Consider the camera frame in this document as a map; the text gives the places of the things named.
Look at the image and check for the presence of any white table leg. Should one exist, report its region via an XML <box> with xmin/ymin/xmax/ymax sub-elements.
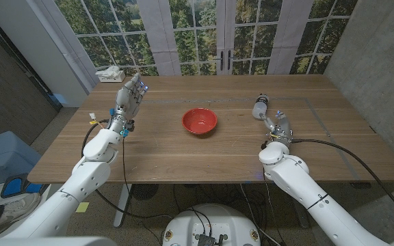
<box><xmin>113</xmin><ymin>183</ymin><xmax>133</xmax><ymax>228</ymax></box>

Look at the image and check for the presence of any blue and black foot pedal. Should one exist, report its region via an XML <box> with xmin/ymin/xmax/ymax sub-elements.
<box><xmin>0</xmin><ymin>173</ymin><xmax>49</xmax><ymax>199</ymax></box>

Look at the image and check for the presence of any white tissue box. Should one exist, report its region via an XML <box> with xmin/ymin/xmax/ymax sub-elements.
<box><xmin>95</xmin><ymin>66</ymin><xmax>127</xmax><ymax>83</ymax></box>

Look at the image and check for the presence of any grey sneaker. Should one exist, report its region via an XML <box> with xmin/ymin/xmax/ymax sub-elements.
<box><xmin>0</xmin><ymin>193</ymin><xmax>42</xmax><ymax>238</ymax></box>

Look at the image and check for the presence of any red bowl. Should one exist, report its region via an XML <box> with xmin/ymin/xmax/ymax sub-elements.
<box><xmin>181</xmin><ymin>107</ymin><xmax>218</xmax><ymax>135</ymax></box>

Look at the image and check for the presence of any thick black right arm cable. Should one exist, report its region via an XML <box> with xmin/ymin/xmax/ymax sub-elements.
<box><xmin>291</xmin><ymin>138</ymin><xmax>394</xmax><ymax>228</ymax></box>

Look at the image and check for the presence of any round black floor fan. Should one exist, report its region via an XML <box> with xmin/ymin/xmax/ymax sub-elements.
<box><xmin>131</xmin><ymin>183</ymin><xmax>159</xmax><ymax>201</ymax></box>

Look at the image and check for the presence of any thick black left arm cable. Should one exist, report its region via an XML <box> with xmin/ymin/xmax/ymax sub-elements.
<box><xmin>81</xmin><ymin>118</ymin><xmax>172</xmax><ymax>219</ymax></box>

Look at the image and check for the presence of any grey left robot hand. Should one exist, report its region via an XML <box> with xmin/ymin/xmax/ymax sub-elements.
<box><xmin>109</xmin><ymin>72</ymin><xmax>149</xmax><ymax>137</ymax></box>

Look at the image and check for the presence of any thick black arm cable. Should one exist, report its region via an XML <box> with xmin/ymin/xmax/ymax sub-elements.
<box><xmin>291</xmin><ymin>138</ymin><xmax>394</xmax><ymax>228</ymax></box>
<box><xmin>81</xmin><ymin>118</ymin><xmax>172</xmax><ymax>219</ymax></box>

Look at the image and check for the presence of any printed window forest backdrop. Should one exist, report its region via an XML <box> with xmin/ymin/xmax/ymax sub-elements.
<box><xmin>34</xmin><ymin>0</ymin><xmax>358</xmax><ymax>93</ymax></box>

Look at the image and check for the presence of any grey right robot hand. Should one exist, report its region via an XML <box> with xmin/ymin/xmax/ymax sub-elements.
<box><xmin>261</xmin><ymin>109</ymin><xmax>293</xmax><ymax>147</ymax></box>

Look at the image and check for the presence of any dark panel with black frame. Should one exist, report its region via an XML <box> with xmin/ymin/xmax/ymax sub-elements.
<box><xmin>0</xmin><ymin>6</ymin><xmax>64</xmax><ymax>146</ymax></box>

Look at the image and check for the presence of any grey table leg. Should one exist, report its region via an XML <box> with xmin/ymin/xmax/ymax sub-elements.
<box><xmin>291</xmin><ymin>191</ymin><xmax>310</xmax><ymax>229</ymax></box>

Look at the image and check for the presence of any blue plastic bin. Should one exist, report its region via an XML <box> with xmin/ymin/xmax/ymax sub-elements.
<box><xmin>0</xmin><ymin>131</ymin><xmax>42</xmax><ymax>188</ymax></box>

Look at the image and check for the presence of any white oil cruet black spout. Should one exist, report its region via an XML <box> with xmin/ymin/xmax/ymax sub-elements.
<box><xmin>252</xmin><ymin>94</ymin><xmax>270</xmax><ymax>120</ymax></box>

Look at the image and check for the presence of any white robot torso base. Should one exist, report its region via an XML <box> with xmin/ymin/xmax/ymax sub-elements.
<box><xmin>161</xmin><ymin>203</ymin><xmax>261</xmax><ymax>246</ymax></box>

